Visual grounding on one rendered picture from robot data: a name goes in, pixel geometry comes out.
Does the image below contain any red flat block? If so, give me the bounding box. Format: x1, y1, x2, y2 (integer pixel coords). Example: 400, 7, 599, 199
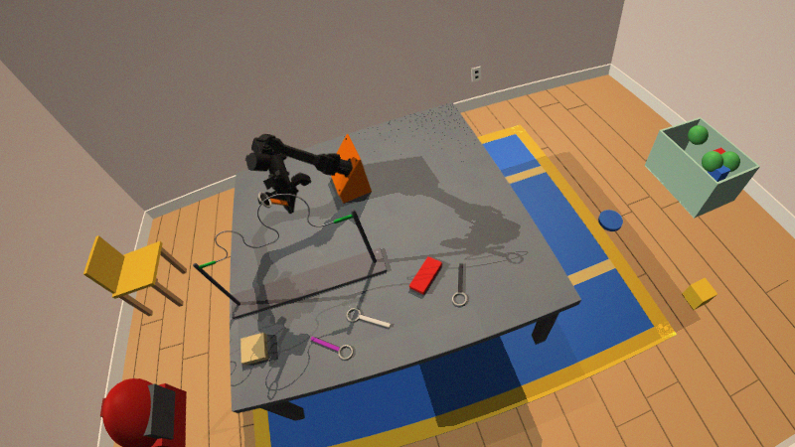
409, 257, 442, 295

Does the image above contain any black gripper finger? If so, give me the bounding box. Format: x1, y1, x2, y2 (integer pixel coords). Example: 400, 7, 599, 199
283, 188, 298, 213
273, 195, 292, 214

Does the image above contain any beige loop with straight handle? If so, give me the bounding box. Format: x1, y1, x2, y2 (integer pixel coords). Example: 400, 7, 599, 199
346, 308, 391, 327

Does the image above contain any orange long bar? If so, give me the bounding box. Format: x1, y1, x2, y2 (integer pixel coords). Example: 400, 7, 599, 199
258, 192, 288, 209

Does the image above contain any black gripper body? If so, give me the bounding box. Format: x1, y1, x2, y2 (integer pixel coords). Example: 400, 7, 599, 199
260, 167, 311, 206

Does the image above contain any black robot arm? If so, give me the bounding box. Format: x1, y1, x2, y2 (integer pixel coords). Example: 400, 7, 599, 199
245, 134, 354, 189

